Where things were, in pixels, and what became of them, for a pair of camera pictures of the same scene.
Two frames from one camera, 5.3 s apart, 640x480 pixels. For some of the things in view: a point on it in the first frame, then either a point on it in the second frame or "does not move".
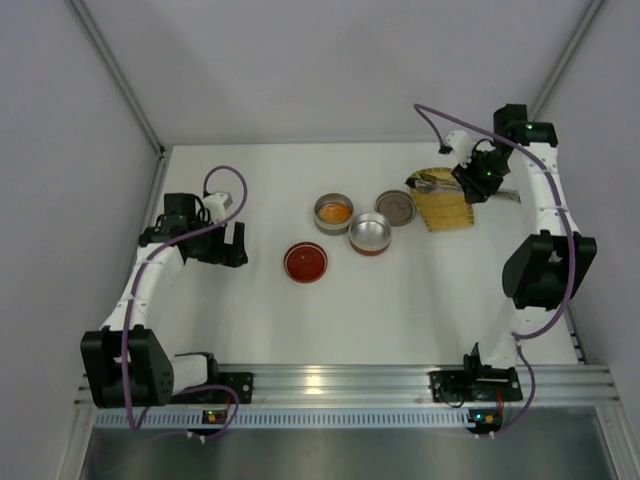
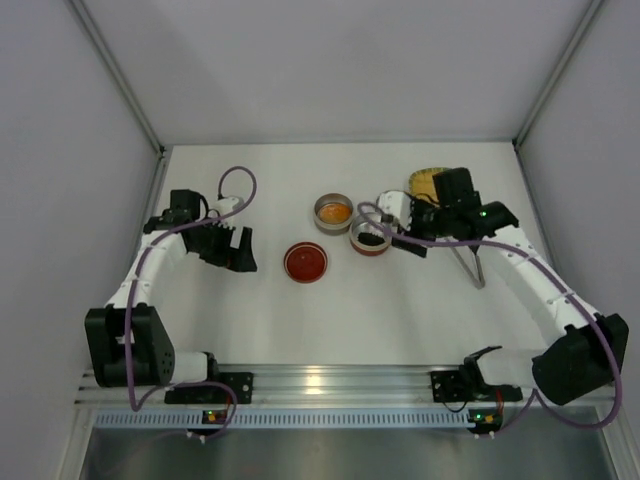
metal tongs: [454, 189] -> [479, 284]
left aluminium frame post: [102, 46] does not move
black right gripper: [470, 185] -> [417, 235]
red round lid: [305, 262] does not move
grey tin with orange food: [333, 214] does not move
